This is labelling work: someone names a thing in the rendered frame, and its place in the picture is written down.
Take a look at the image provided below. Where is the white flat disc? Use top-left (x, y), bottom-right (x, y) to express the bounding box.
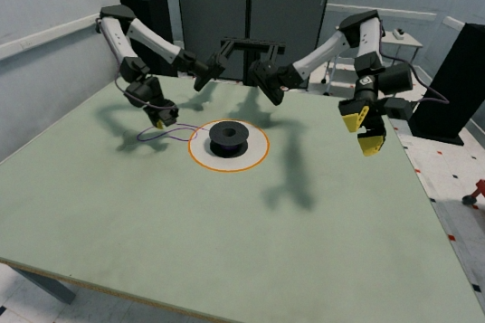
top-left (190, 120), bottom-right (268, 171)

